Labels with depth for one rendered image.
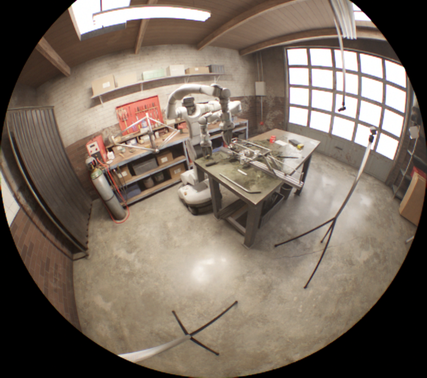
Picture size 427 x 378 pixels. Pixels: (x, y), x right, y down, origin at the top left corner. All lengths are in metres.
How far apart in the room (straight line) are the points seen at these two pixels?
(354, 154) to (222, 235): 3.57
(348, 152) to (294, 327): 3.63
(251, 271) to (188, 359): 1.15
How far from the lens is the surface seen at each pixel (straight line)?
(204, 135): 1.22
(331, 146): 4.03
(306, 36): 3.54
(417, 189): 3.61
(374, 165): 4.16
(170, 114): 1.21
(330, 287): 1.82
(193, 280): 1.57
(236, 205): 1.72
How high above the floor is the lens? 1.50
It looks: 30 degrees down
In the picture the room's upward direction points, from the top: 7 degrees counter-clockwise
